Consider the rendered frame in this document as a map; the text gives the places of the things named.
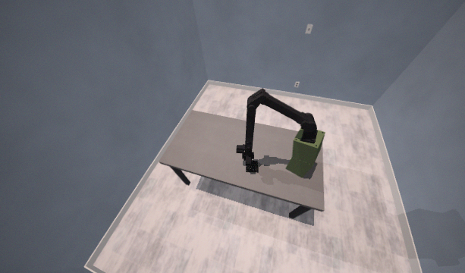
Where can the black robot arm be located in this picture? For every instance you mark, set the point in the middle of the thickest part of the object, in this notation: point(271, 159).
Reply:
point(306, 120)

